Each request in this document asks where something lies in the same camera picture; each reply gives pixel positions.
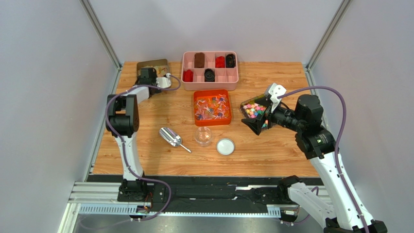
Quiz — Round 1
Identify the bronze tin of gummy candies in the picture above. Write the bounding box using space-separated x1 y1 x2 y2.
137 59 170 77

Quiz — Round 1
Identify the aluminium frame post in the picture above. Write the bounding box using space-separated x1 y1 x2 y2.
79 0 122 71
306 0 353 71

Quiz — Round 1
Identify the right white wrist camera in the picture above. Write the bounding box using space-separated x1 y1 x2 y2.
265 83 287 113

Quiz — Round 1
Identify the pink divided organizer box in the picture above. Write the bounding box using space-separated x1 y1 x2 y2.
181 51 239 91

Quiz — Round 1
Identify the orange tray of lollipops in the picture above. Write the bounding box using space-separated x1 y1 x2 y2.
193 89 232 127

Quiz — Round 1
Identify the right aluminium frame post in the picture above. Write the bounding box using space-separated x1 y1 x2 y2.
306 0 353 71

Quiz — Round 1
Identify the clear glass jar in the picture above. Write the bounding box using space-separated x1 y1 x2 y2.
194 127 213 147

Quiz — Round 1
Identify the red candy lower compartment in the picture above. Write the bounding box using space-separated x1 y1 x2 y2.
182 69 194 83

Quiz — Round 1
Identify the left aluminium frame post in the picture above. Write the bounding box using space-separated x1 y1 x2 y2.
79 0 122 71

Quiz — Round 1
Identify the black candy compartment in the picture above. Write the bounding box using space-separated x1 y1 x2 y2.
225 53 237 68
204 68 215 82

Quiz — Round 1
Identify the white jar lid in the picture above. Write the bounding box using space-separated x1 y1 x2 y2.
216 138 235 156

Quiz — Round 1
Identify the black candy lower compartment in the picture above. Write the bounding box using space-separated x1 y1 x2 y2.
204 68 215 82

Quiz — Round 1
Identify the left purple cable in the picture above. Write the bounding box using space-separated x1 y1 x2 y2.
105 74 182 222

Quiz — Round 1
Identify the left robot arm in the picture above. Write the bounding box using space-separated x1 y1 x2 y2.
105 67 160 202

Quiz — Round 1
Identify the black candy upper compartment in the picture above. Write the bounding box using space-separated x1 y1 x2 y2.
225 53 237 68

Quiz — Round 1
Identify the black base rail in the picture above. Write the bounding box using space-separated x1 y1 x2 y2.
87 174 324 214

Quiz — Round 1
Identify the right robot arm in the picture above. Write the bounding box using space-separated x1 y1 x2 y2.
240 94 388 233

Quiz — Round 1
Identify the green tin of star candies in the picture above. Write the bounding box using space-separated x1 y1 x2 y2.
240 97 269 118

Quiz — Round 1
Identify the silver metal scoop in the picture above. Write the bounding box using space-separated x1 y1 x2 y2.
159 127 192 153

